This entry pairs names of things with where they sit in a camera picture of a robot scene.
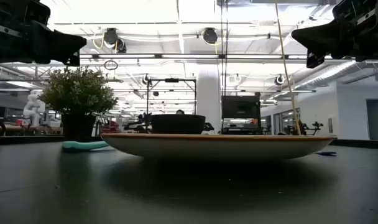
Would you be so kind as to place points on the black table edge frame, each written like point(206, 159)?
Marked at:
point(21, 140)

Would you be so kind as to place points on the black background robot arm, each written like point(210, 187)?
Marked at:
point(139, 123)

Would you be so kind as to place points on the green plant in black pot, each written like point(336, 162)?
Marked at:
point(78, 93)

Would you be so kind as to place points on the yellow round plate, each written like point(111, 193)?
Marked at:
point(217, 147)

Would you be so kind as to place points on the black metal frame rig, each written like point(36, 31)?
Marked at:
point(172, 80)

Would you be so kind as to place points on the red cart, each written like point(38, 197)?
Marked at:
point(109, 127)

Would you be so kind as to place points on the ceiling light strip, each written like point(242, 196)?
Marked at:
point(130, 56)

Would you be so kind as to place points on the black background robot arms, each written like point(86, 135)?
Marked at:
point(302, 128)

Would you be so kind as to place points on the black monitor screen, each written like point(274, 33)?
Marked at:
point(240, 107)

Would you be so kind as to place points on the dark grey ribbed bowl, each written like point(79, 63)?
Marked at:
point(178, 124)

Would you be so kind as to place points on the person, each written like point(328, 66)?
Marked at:
point(180, 112)

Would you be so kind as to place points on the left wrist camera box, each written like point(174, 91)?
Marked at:
point(36, 11)

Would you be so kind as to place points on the wooden background table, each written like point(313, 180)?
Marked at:
point(21, 128)

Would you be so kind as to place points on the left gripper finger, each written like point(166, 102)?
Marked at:
point(67, 43)
point(74, 59)

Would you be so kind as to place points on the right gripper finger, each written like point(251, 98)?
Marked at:
point(312, 60)
point(322, 37)

